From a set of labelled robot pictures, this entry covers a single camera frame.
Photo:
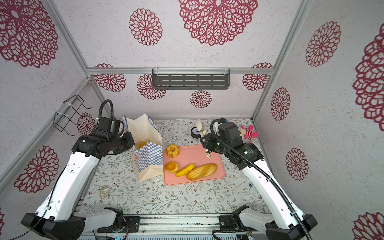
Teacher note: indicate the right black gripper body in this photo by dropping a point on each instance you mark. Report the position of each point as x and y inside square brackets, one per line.
[213, 145]

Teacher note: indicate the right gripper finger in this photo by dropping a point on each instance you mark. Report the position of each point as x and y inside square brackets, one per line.
[201, 127]
[208, 153]

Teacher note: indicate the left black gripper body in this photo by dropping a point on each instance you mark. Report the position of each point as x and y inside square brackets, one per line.
[120, 144]

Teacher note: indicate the long baguette bread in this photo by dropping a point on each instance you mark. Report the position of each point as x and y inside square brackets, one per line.
[201, 172]

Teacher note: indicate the yellow twisted bread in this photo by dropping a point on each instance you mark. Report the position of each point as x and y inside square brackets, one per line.
[184, 171]

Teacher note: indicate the yellow ring donut bread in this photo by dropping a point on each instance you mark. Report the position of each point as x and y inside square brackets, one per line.
[142, 145]

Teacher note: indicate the small bundt cake bread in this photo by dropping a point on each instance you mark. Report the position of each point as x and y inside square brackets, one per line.
[173, 151]

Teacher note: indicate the round yellow tart bread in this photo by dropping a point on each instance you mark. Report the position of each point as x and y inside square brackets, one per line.
[172, 167]

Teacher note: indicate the blue checkered paper bag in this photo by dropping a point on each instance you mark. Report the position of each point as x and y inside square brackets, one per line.
[148, 161]

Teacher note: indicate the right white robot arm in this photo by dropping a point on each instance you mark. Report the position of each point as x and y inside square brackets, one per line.
[285, 221]

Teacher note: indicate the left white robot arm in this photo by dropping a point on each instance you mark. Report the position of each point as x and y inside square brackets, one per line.
[55, 218]

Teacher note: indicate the black alarm clock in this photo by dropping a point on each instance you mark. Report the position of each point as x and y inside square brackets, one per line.
[196, 134]

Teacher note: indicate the pink white plush toy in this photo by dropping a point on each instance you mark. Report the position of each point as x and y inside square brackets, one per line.
[248, 133]

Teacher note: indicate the pink plastic tray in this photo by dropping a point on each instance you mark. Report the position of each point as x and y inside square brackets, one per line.
[196, 155]

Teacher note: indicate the beige rubber band loop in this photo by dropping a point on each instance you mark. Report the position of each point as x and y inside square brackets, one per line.
[104, 192]

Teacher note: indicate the black wire wall rack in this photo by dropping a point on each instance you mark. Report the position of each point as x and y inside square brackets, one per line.
[72, 108]

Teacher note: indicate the grey wall shelf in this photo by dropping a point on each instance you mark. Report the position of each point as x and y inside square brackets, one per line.
[191, 80]

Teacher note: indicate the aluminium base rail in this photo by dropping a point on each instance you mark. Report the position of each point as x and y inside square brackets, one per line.
[176, 227]

